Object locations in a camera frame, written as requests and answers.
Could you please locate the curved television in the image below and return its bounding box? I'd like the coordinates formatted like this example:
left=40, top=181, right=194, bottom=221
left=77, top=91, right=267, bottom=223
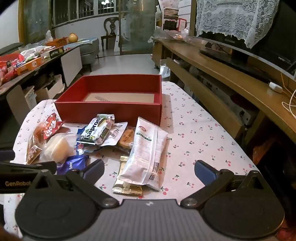
left=196, top=0, right=296, bottom=82

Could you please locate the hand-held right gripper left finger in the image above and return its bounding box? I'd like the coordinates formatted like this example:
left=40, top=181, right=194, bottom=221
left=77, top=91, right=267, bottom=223
left=25, top=159, right=119, bottom=208

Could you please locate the wooden television cabinet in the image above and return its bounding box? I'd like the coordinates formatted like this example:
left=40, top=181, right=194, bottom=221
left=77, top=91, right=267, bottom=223
left=151, top=37, right=296, bottom=149

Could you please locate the white pump bottle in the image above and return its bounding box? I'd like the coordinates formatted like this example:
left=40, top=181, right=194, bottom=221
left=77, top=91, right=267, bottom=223
left=155, top=5, right=163, bottom=27

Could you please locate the white lace cloth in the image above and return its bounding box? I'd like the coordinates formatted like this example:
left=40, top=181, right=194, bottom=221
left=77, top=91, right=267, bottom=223
left=195, top=0, right=280, bottom=49

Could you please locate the red card box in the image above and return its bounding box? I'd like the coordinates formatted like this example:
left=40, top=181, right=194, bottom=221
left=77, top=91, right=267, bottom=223
left=177, top=18, right=188, bottom=32

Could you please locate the white storage bin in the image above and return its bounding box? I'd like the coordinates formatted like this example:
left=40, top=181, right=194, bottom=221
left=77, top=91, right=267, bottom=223
left=22, top=86, right=38, bottom=112

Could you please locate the grey sofa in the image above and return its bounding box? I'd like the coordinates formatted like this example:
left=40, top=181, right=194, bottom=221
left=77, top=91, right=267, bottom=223
left=79, top=37, right=100, bottom=68

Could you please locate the white storage box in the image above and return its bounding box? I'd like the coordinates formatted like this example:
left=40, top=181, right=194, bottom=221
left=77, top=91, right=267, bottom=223
left=35, top=75, right=65, bottom=100

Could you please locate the clear packet with pale cake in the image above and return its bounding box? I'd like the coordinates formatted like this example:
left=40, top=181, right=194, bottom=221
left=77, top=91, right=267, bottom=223
left=40, top=133, right=78, bottom=164

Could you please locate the wooden chair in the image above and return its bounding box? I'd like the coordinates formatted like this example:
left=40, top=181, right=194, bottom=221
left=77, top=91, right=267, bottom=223
left=100, top=17, right=121, bottom=52

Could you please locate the cherry-print tablecloth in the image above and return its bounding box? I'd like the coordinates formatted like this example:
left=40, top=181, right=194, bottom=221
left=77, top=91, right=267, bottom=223
left=3, top=81, right=259, bottom=234

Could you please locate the crinkled silver snack packet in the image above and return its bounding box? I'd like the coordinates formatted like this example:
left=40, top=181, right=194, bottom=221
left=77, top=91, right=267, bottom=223
left=99, top=122, right=128, bottom=147

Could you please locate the long white snack packet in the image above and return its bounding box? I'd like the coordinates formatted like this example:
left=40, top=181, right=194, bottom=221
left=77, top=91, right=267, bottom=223
left=118, top=116, right=169, bottom=192

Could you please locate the silver foil bag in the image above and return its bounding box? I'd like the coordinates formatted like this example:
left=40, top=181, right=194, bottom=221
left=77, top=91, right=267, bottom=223
left=159, top=59, right=171, bottom=78

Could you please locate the orange flat box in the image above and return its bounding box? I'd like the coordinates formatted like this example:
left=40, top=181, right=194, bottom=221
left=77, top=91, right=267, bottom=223
left=15, top=56, right=45, bottom=76

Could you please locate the orange packet with brown cake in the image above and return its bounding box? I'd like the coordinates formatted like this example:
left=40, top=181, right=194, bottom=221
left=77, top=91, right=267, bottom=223
left=25, top=123, right=47, bottom=165

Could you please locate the red cardboard box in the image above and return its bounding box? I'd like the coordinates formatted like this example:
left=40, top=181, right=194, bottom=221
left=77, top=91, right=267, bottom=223
left=55, top=74, right=162, bottom=127

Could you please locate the barred window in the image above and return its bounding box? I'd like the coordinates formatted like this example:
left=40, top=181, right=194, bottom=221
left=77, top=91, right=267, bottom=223
left=53, top=0, right=121, bottom=27

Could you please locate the dark box stack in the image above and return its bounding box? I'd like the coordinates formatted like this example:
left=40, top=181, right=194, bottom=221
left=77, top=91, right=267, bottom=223
left=162, top=7, right=179, bottom=30

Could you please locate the clear plastic bag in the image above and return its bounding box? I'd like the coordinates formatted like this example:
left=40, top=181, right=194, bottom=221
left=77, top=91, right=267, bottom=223
left=148, top=27, right=199, bottom=43

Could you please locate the white cable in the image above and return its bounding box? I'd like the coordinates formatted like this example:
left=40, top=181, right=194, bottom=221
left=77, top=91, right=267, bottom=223
left=280, top=72, right=296, bottom=114

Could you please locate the small white blue packet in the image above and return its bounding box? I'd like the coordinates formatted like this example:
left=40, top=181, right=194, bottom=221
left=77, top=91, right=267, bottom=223
left=75, top=142, right=102, bottom=156

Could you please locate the blue wafer packet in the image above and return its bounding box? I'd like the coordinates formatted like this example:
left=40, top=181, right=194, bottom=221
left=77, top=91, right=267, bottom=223
left=56, top=155, right=90, bottom=175

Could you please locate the glass door wooden frame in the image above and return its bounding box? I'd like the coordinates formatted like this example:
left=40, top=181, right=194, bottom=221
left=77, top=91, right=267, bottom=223
left=118, top=0, right=160, bottom=55

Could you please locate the white power adapter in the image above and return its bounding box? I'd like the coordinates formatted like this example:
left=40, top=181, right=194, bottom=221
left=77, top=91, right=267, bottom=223
left=269, top=82, right=283, bottom=93

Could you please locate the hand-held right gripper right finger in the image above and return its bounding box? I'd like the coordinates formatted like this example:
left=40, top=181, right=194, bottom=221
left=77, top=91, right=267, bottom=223
left=180, top=159, right=271, bottom=208

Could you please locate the blue checkered cloth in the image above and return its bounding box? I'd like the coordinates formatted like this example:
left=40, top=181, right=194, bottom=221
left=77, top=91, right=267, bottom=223
left=63, top=37, right=99, bottom=49

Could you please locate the gold snack packet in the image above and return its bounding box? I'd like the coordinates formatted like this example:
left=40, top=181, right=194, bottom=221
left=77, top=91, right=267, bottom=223
left=112, top=156, right=143, bottom=194

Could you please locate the dark side table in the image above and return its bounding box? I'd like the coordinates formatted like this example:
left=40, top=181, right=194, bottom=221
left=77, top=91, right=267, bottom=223
left=0, top=44, right=84, bottom=113

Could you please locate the orange plastic basket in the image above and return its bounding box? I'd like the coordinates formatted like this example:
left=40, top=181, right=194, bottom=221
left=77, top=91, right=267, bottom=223
left=46, top=37, right=68, bottom=47

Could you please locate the orange round cookie packet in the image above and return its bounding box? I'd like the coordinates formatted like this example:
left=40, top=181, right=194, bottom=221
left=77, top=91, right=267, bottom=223
left=117, top=126, right=137, bottom=150

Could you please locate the red snack packet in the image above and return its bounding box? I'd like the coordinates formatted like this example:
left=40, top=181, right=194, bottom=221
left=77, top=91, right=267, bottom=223
left=42, top=113, right=66, bottom=140

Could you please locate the pile of assorted packets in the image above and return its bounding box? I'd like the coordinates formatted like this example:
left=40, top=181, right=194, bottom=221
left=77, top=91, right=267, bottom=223
left=18, top=45, right=57, bottom=62

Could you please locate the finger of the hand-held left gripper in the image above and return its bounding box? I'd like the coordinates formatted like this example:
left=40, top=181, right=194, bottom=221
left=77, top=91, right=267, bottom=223
left=0, top=161, right=57, bottom=175
left=0, top=150, right=16, bottom=162

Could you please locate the black yellow box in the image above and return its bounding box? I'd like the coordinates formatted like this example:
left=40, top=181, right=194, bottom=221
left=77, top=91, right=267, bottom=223
left=40, top=46, right=64, bottom=60

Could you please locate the white green wafer packet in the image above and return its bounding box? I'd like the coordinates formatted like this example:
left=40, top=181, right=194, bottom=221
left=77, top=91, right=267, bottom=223
left=76, top=113, right=115, bottom=145

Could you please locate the red plastic bag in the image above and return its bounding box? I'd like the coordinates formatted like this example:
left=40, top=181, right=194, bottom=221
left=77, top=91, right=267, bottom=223
left=0, top=54, right=23, bottom=85

